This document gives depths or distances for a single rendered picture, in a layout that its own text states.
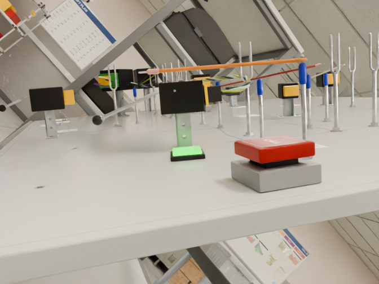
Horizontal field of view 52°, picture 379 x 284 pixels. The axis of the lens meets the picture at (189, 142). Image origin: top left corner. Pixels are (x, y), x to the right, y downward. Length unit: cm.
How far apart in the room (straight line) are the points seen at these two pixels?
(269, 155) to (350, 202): 7
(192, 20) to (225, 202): 138
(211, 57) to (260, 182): 137
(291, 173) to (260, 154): 3
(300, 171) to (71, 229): 18
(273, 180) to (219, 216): 7
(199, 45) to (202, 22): 9
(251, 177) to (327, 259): 923
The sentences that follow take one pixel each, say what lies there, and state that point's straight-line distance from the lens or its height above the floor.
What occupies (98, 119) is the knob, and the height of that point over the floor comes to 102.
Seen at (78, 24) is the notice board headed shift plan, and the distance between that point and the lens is 833.
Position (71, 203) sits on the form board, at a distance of 33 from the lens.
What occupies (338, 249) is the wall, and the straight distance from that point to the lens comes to 961.
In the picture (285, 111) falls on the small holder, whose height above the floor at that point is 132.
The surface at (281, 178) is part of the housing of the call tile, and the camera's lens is 31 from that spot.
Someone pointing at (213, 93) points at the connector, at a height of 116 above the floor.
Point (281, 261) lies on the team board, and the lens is 904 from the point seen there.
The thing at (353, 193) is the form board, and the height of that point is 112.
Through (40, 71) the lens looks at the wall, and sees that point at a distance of 823.
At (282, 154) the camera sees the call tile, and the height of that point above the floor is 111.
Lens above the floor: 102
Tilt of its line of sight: 8 degrees up
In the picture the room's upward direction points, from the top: 48 degrees clockwise
